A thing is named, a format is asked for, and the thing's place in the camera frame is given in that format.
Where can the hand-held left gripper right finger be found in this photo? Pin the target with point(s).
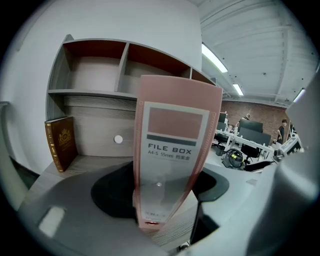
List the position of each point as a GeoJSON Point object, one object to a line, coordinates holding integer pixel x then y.
{"type": "Point", "coordinates": [215, 187]}

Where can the black and yellow vacuum cleaner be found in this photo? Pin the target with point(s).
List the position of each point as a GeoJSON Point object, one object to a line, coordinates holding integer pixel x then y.
{"type": "Point", "coordinates": [233, 158]}

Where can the black computer monitor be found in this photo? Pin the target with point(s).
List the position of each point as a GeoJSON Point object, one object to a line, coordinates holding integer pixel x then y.
{"type": "Point", "coordinates": [253, 132]}

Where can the white ceiling light panel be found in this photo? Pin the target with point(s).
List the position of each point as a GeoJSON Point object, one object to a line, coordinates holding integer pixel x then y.
{"type": "Point", "coordinates": [213, 58]}
{"type": "Point", "coordinates": [299, 95]}
{"type": "Point", "coordinates": [238, 89]}

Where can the grey wooden shelf unit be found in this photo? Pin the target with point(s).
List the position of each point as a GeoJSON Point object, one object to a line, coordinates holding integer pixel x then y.
{"type": "Point", "coordinates": [100, 75]}

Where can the pink box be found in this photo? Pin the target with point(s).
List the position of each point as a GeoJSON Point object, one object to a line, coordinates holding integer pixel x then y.
{"type": "Point", "coordinates": [175, 95]}

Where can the black office chair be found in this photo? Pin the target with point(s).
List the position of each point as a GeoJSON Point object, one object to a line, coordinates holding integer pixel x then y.
{"type": "Point", "coordinates": [250, 153]}

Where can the brown book with gold print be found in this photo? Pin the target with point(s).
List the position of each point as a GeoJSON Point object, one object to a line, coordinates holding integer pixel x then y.
{"type": "Point", "coordinates": [63, 142]}

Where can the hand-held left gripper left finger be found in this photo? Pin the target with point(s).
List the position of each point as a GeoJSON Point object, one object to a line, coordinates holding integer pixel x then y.
{"type": "Point", "coordinates": [110, 195]}

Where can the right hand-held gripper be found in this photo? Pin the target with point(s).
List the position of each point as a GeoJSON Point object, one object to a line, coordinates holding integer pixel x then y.
{"type": "Point", "coordinates": [290, 147]}

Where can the white office desk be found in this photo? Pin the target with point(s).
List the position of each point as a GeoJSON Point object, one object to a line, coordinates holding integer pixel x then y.
{"type": "Point", "coordinates": [240, 141]}

